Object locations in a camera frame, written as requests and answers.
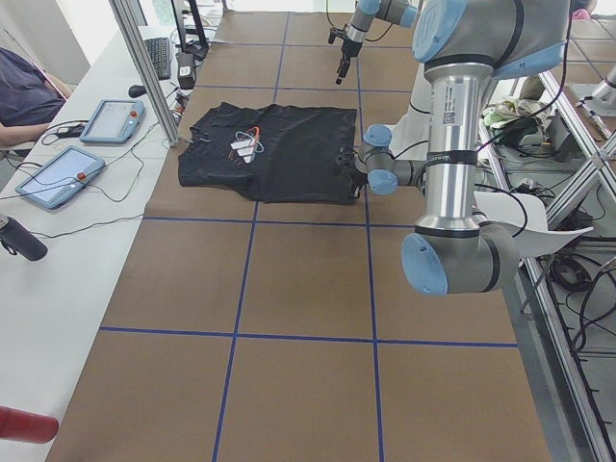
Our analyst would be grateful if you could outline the black computer mouse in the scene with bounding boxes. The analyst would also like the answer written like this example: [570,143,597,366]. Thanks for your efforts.
[128,85,146,98]

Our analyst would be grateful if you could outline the black label box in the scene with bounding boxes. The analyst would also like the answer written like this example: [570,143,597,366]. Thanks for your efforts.
[175,52,196,90]

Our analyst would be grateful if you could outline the near teach pendant tablet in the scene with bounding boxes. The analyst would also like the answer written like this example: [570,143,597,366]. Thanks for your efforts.
[15,146,107,210]

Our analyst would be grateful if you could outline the black water bottle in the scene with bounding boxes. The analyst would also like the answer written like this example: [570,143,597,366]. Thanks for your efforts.
[1,215,48,261]

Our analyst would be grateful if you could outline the red bottle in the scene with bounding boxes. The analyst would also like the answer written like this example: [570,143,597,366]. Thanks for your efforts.
[1,406,60,444]

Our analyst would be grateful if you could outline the black graphic t-shirt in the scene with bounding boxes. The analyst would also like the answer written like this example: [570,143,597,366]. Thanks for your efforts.
[178,102,356,205]

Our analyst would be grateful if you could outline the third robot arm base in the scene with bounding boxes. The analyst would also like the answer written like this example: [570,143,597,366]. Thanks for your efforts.
[583,66,616,118]

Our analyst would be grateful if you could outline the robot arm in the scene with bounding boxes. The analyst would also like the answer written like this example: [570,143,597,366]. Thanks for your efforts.
[329,1,571,295]
[327,0,419,85]

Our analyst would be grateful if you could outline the white plastic chair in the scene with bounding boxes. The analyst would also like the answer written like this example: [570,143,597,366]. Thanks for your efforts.
[475,192,594,259]

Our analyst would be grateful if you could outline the black monitor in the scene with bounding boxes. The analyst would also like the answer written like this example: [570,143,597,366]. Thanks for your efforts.
[170,0,210,62]

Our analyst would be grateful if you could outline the teach pendant tablet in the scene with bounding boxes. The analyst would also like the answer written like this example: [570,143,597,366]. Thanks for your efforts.
[15,146,107,210]
[79,99,145,144]

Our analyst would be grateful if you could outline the black keyboard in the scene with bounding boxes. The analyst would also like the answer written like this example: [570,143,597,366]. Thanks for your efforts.
[143,38,171,80]

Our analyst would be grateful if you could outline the far teach pendant tablet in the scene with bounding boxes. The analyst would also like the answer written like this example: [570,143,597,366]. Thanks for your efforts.
[79,99,145,144]

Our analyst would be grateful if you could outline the aluminium frame post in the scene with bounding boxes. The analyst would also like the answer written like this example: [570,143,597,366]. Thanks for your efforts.
[109,0,180,147]

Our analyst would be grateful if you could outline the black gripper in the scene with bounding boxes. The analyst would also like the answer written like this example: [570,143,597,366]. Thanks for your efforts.
[334,146,366,203]
[327,26,360,85]

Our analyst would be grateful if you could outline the person in blue shirt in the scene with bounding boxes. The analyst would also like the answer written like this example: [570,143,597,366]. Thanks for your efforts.
[1,48,72,148]

